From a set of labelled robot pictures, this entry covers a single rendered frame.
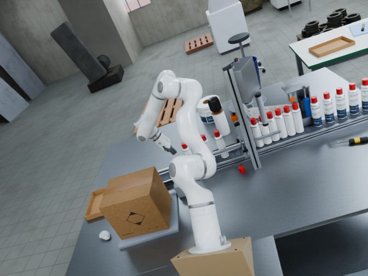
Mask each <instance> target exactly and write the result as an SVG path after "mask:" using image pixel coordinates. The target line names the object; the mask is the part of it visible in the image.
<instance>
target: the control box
mask: <svg viewBox="0 0 368 276"><path fill-rule="evenodd" d="M238 60H239V62H237V63H232V64H233V66H234V68H232V70H233V73H234V76H235V80H236V83H237V86H238V90H239V93H240V97H241V100H242V103H243V104H247V103H250V102H251V100H252V99H253V98H254V96H255V95H256V93H257V92H258V90H259V88H260V84H259V81H258V76H257V73H256V69H255V64H254V60H253V57H252V56H249V57H243V58H239V59H238Z"/></svg>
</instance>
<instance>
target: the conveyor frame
mask: <svg viewBox="0 0 368 276"><path fill-rule="evenodd" d="M367 121H368V113H367V114H364V115H362V116H358V117H355V118H352V119H349V120H346V121H344V122H340V123H337V124H334V125H331V126H328V127H326V128H322V129H319V130H316V131H313V132H311V133H307V134H304V135H301V136H298V137H295V138H293V139H289V140H286V141H283V142H280V143H277V144H275V145H271V146H268V147H265V148H262V149H259V150H257V154H258V157H261V156H264V155H267V154H270V153H273V152H276V151H279V150H282V149H285V148H288V147H291V146H294V145H298V144H300V143H303V142H306V141H309V140H312V139H316V138H318V137H321V136H324V135H327V134H330V133H334V132H336V131H340V130H343V129H346V128H349V127H352V126H355V125H358V124H361V123H364V122H367ZM238 148H241V146H240V147H238ZM235 149H237V148H235ZM235 149H232V150H235ZM232 150H229V151H232ZM229 151H228V152H229ZM248 160H251V158H250V157H249V158H245V157H244V155H242V156H238V157H235V158H232V159H229V160H226V161H224V162H220V163H217V164H216V171H218V170H221V169H224V168H227V167H230V166H233V165H236V164H239V163H243V162H246V161H248ZM163 182H164V184H165V186H166V187H170V186H173V185H174V182H173V180H172V179H169V180H166V181H163Z"/></svg>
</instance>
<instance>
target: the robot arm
mask: <svg viewBox="0 0 368 276"><path fill-rule="evenodd" d="M202 93H203V90H202V86H201V85H200V83H199V82H198V81H197V80H195V79H189V78H177V77H176V76H175V73H174V72H173V71H170V70H164V71H162V72H161V73H160V74H159V75H158V77H157V80H156V82H155V84H154V87H153V90H152V92H151V95H150V97H149V101H148V103H147V106H146V109H145V111H144V114H142V115H140V116H139V117H137V119H136V120H135V121H134V125H135V126H136V127H137V128H138V131H137V134H136V137H137V139H138V140H139V141H140V142H145V141H147V140H148V139H150V140H151V141H154V142H155V143H156V144H157V145H158V146H159V147H160V148H161V149H162V150H164V151H167V152H170V153H171V154H172V155H174V154H176V153H177V150H175V149H174V148H173V147H172V145H171V143H170V139H169V138H168V137H166V136H165V135H164V134H163V133H161V132H160V130H159V129H158V128H157V127H156V126H155V124H156V122H157V119H158V117H159V114H160V112H161V110H162V108H163V106H164V103H165V101H166V98H172V99H183V101H184V103H183V106H182V107H181V108H180V109H179V110H178V112H177V113H176V126H177V131H178V134H179V137H180V139H181V140H182V142H183V143H184V144H186V145H187V146H188V147H189V148H190V149H191V150H192V152H193V154H190V155H184V156H178V157H175V158H174V159H173V160H172V161H171V162H170V164H169V175H170V177H171V179H172V180H173V181H174V183H175V184H176V185H177V186H179V187H180V188H181V189H182V191H183V192H184V194H185V195H186V198H187V202H188V207H189V213H190V217H191V223H192V228H193V234H194V240H195V247H193V248H190V249H189V254H195V255H196V254H207V253H211V252H216V251H220V250H223V249H226V248H228V247H230V246H231V245H232V244H231V242H230V241H226V237H225V236H222V235H221V231H220V226H219V221H218V217H217V212H216V207H215V202H214V197H213V194H212V192H211V191H210V190H208V189H206V188H203V187H201V186H199V185H198V184H197V183H196V182H195V180H202V179H207V178H210V177H212V175H214V173H215V172H216V160H215V158H214V156H213V154H212V153H211V151H210V150H209V148H208V147H207V145H206V144H205V142H204V141H203V139H202V137H201V135H200V133H199V129H198V124H197V118H196V108H197V105H198V102H199V101H200V99H201V97H202Z"/></svg>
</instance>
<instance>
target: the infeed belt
mask: <svg viewBox="0 0 368 276"><path fill-rule="evenodd" d="M367 113H368V111H363V110H362V107H359V114H357V115H351V114H350V113H349V111H347V117H346V119H338V118H337V115H335V116H334V118H335V121H334V122H333V123H330V124H329V123H326V122H325V119H323V120H322V123H323V125H322V126H321V127H319V128H316V127H314V125H313V124H311V125H308V126H304V132H303V133H301V134H298V133H296V135H295V136H288V137H287V138H285V139H281V138H280V140H279V141H277V142H273V141H272V143H271V144H270V145H264V146H263V147H261V148H258V147H256V150H260V149H262V148H265V147H268V146H271V145H275V144H277V143H280V142H283V141H286V140H289V139H293V138H295V137H298V136H301V135H304V134H307V133H311V132H313V131H316V130H319V129H322V128H326V127H329V126H331V125H334V124H337V123H340V122H344V121H346V120H349V119H352V118H355V117H358V116H362V115H364V114H367ZM228 154H229V157H228V158H226V159H222V157H221V155H220V154H219V155H217V156H215V158H216V164H217V163H220V162H224V161H226V160H229V159H232V158H235V157H238V156H242V155H244V153H243V149H242V147H241V148H237V149H234V150H232V151H229V152H228ZM160 177H161V179H162V181H166V180H169V179H171V177H170V175H169V172H166V173H165V174H164V173H163V174H160Z"/></svg>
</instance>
